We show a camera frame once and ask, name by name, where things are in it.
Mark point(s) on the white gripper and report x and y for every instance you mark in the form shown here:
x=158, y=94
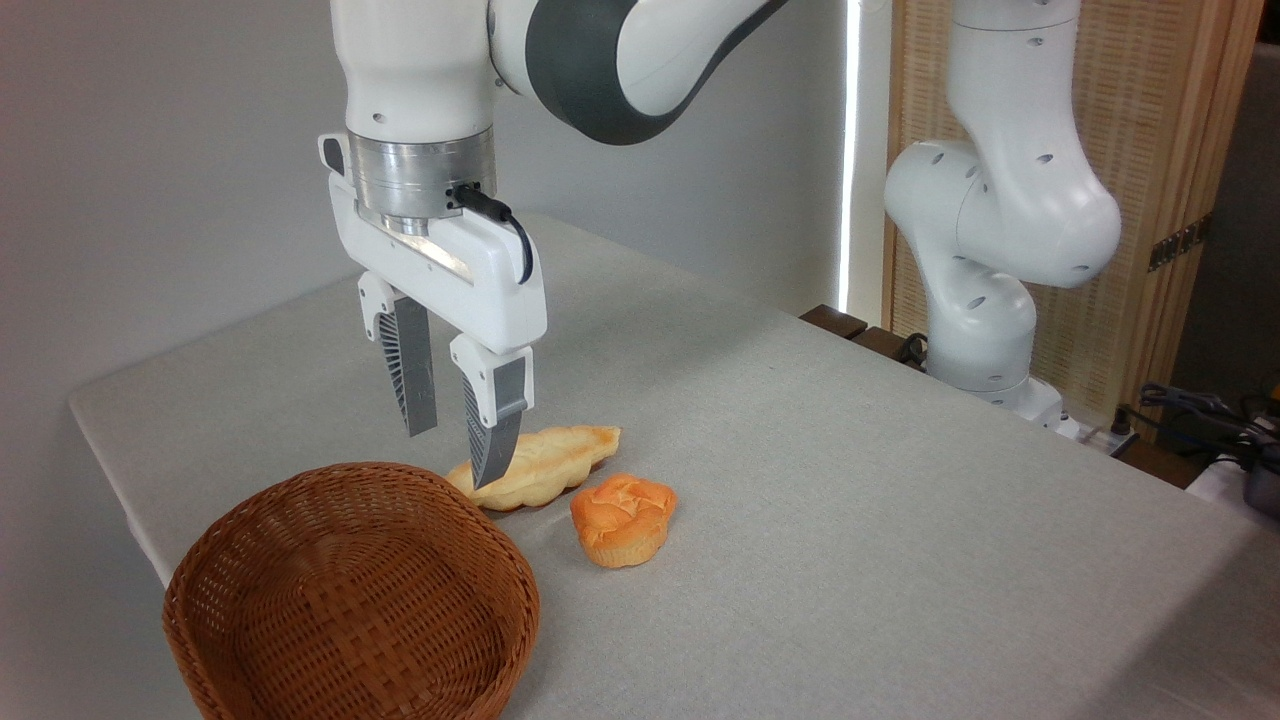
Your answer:
x=480, y=280

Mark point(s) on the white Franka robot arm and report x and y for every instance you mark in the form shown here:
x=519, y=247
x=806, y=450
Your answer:
x=1010, y=220

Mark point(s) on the long braided bread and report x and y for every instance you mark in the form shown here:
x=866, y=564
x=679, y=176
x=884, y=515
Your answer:
x=560, y=455

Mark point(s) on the round orange bread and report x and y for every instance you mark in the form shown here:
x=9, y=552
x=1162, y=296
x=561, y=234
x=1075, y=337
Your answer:
x=620, y=520

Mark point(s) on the brown wicker basket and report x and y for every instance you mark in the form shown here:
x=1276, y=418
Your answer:
x=350, y=600

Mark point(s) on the dark wooden block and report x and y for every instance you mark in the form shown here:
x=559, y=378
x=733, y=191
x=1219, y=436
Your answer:
x=833, y=320
x=880, y=343

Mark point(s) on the grey tablecloth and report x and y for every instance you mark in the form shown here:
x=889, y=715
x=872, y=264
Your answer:
x=850, y=500

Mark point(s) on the black screen hinge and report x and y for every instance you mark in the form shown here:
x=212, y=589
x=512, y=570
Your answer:
x=1180, y=243

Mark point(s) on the wooden folding screen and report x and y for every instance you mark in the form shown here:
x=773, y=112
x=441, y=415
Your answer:
x=1150, y=100

